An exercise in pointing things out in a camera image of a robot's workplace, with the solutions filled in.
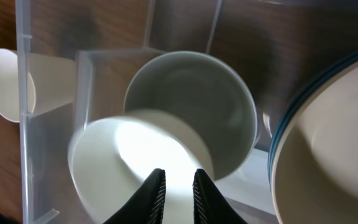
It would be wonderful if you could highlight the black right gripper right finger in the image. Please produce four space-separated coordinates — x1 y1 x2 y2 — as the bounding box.
193 169 247 224

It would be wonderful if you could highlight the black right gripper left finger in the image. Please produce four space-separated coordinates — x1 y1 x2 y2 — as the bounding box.
104 169 166 224

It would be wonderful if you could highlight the white small bowl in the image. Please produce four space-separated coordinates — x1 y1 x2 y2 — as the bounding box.
68 110 214 223

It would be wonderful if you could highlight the beige large bowl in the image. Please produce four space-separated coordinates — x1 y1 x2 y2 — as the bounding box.
270 62 358 223

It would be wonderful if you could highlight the grey small bowl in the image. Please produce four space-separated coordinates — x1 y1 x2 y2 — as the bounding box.
124 51 257 180

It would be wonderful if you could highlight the white label in bin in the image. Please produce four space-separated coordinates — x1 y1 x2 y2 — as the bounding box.
216 149 275 216

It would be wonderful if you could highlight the clear plastic storage bin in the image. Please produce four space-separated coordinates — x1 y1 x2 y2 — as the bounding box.
16 0 358 223

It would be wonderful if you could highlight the white cup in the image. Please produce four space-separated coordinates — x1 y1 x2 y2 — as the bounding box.
0 49 76 123

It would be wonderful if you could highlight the dark blue bowl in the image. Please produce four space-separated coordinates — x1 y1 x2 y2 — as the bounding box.
267 50 358 186

